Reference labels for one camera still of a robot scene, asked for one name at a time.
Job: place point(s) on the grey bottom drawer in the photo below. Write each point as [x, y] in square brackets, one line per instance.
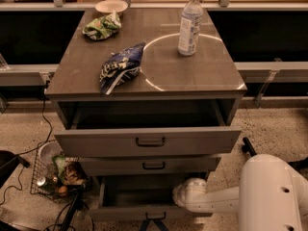
[140, 197]

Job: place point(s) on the grey drawer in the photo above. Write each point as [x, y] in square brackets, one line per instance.
[148, 142]
[140, 197]
[149, 165]

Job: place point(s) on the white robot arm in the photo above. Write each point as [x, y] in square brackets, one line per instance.
[272, 196]

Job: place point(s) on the grey drawer cabinet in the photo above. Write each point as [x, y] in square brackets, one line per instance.
[165, 74]

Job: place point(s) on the grey middle drawer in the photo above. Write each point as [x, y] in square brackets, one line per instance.
[149, 165]

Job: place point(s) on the grey top drawer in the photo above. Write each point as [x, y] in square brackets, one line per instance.
[148, 142]

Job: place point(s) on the blue chip bag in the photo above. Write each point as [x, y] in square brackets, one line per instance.
[121, 67]

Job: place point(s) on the green chip bag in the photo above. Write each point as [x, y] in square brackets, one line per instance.
[103, 27]

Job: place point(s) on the clear plastic water bottle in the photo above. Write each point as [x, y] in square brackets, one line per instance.
[190, 27]

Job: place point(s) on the snack bag in basket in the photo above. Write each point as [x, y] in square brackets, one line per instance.
[69, 170]

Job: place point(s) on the white bowl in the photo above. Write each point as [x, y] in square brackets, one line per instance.
[109, 6]

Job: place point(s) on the black tripod leg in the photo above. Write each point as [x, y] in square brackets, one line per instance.
[76, 204]

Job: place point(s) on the metal soda can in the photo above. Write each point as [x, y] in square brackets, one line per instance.
[45, 183]

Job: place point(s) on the black stand base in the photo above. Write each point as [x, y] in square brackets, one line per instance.
[297, 165]

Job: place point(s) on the wire basket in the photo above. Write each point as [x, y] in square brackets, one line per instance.
[59, 190]

